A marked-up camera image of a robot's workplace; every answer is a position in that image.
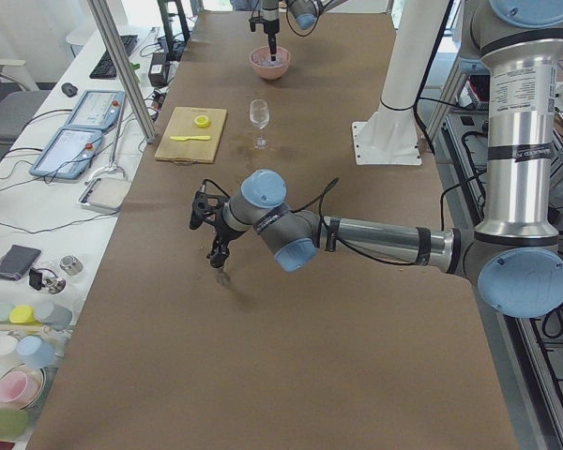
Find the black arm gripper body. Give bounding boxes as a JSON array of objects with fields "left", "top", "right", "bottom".
[{"left": 249, "top": 12, "right": 280, "bottom": 47}]

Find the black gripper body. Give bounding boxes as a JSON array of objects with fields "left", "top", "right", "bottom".
[{"left": 189, "top": 189, "right": 230, "bottom": 248}]

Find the pink bowl of ice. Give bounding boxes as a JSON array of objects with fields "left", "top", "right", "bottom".
[{"left": 249, "top": 46, "right": 291, "bottom": 81}]

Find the clear wine glass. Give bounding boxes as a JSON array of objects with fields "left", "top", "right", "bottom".
[{"left": 249, "top": 98, "right": 270, "bottom": 149}]

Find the yellow plastic knife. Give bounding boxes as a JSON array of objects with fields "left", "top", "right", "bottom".
[{"left": 169, "top": 135, "right": 211, "bottom": 142}]

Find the yellow lemon half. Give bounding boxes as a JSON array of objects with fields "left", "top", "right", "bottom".
[{"left": 193, "top": 114, "right": 211, "bottom": 128}]

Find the metal tray with white cloth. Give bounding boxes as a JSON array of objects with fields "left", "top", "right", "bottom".
[{"left": 78, "top": 177, "right": 131, "bottom": 214}]

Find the near teach pendant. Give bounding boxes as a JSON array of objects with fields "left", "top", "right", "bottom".
[{"left": 29, "top": 127, "right": 103, "bottom": 181}]

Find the teach pendant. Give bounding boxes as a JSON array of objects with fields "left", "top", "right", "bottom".
[
  {"left": 66, "top": 90, "right": 125, "bottom": 131},
  {"left": 29, "top": 127, "right": 103, "bottom": 181}
]

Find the far teach pendant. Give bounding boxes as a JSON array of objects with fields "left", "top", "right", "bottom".
[{"left": 66, "top": 90, "right": 125, "bottom": 131}]

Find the small steel cup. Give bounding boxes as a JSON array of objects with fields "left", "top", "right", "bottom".
[{"left": 59, "top": 255, "right": 84, "bottom": 277}]

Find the black keyboard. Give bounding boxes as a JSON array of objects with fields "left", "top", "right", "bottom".
[{"left": 89, "top": 34, "right": 139, "bottom": 80}]

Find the grey folded cloth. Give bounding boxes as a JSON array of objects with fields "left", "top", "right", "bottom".
[{"left": 0, "top": 245, "right": 41, "bottom": 280}]

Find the stack of pastel cups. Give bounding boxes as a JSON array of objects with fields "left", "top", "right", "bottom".
[{"left": 0, "top": 301, "right": 73, "bottom": 447}]

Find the grey office chair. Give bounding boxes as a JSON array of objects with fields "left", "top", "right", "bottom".
[{"left": 0, "top": 59, "right": 50, "bottom": 145}]

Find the aluminium frame post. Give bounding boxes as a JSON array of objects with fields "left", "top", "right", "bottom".
[{"left": 87, "top": 0, "right": 157, "bottom": 143}]

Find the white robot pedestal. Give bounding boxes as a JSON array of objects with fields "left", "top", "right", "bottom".
[{"left": 352, "top": 0, "right": 451, "bottom": 166}]

